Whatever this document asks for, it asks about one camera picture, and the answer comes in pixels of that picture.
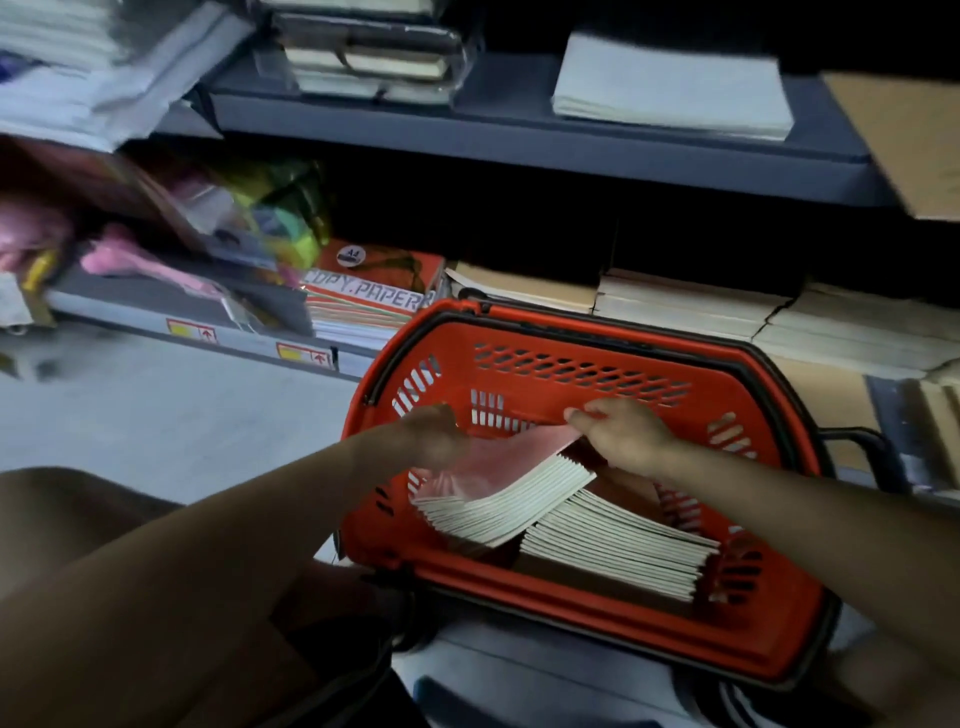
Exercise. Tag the person's left hand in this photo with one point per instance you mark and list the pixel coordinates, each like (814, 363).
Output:
(420, 439)

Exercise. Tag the person's right hand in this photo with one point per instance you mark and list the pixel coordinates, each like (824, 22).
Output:
(630, 439)

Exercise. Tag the person's right fingers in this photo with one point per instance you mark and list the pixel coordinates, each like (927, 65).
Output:
(589, 418)

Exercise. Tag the person's left fingers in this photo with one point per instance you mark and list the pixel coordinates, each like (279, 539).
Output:
(448, 439)

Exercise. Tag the pink cover notebook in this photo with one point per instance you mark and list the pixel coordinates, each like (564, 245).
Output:
(502, 461)

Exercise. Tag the person's right forearm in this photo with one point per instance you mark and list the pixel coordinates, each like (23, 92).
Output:
(825, 540)

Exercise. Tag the person's left forearm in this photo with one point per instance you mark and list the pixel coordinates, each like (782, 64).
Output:
(225, 547)

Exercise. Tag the red plastic shopping basket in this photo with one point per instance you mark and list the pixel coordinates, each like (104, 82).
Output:
(570, 360)

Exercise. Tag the fanned stack of white notebooks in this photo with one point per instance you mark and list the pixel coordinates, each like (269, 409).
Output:
(510, 510)

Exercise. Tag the flat stack of white notebooks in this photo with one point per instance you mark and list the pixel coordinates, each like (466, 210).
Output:
(622, 555)

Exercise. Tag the stack of brown cover notebooks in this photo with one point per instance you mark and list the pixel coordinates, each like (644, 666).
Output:
(525, 286)

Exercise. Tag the stack of cream paper pads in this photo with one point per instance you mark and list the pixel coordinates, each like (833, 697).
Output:
(682, 304)
(862, 330)

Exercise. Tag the red copy paper ream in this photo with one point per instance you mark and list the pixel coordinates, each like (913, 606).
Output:
(375, 289)

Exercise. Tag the black shorts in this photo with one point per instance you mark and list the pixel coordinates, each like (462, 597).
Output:
(345, 660)

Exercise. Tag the grey shelf board with stickers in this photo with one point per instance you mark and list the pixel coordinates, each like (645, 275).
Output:
(187, 315)

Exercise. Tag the blue-grey metal shelf board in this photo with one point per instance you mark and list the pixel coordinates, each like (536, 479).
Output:
(525, 127)

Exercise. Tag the striped shoe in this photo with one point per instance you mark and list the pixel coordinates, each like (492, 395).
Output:
(742, 709)

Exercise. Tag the white paper stack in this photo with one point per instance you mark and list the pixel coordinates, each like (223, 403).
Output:
(671, 86)

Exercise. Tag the pile of colourful stationery packs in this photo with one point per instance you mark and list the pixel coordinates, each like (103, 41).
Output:
(165, 217)

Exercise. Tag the person's leg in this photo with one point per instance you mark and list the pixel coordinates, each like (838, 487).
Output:
(67, 502)

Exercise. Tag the notebooks in clear plastic wrap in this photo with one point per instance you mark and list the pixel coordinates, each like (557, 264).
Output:
(371, 52)

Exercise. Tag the brown cardboard sheet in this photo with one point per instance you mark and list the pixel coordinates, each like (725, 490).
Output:
(900, 142)

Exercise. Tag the pile of white paper packs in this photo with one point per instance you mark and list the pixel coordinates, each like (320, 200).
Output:
(105, 67)

